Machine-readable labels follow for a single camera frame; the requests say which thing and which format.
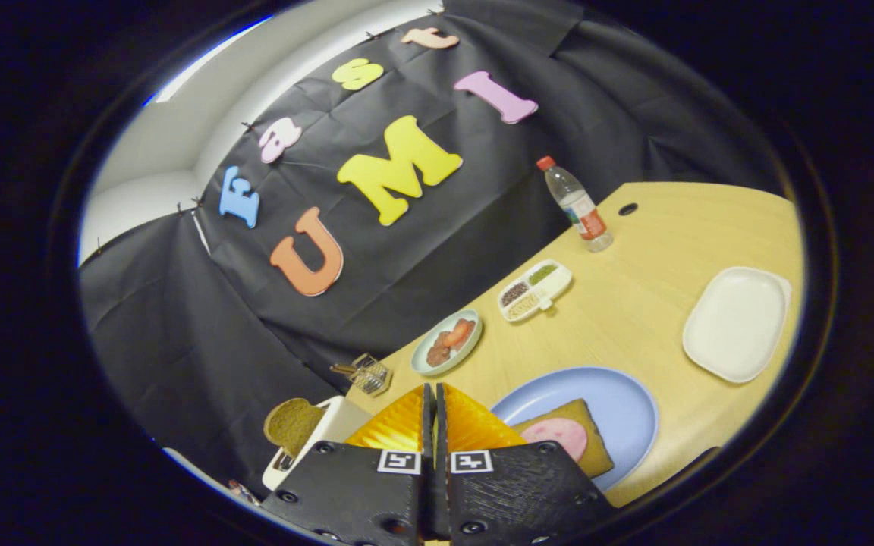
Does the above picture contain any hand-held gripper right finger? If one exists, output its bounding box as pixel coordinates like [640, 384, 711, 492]
[437, 383, 620, 546]

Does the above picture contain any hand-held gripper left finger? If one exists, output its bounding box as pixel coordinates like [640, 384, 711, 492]
[261, 383, 438, 546]

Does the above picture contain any pink ham slice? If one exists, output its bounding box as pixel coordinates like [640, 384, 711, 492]
[520, 417, 588, 462]

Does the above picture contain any white toaster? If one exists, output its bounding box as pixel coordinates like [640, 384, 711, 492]
[261, 396, 373, 492]

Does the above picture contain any brown toast slice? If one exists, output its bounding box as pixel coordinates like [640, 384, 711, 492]
[263, 398, 325, 458]

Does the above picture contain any brown bread slice with ham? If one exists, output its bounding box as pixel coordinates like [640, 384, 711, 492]
[511, 398, 615, 479]

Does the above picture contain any blue round plate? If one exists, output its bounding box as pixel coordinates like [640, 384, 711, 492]
[490, 367, 659, 492]

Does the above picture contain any pale green plate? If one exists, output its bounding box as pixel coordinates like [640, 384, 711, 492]
[411, 309, 483, 378]

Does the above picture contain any red tomato slice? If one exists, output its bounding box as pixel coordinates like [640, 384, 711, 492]
[443, 318, 477, 350]

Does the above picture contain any white divided condiment dish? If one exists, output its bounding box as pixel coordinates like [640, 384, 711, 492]
[498, 259, 573, 323]

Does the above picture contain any white rectangular plate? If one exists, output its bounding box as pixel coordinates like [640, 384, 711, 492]
[682, 266, 793, 384]

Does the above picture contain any clear water bottle red cap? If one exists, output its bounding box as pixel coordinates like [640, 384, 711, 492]
[536, 155, 614, 253]

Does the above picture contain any wire basket with sticks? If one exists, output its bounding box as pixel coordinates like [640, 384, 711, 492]
[329, 353, 392, 397]

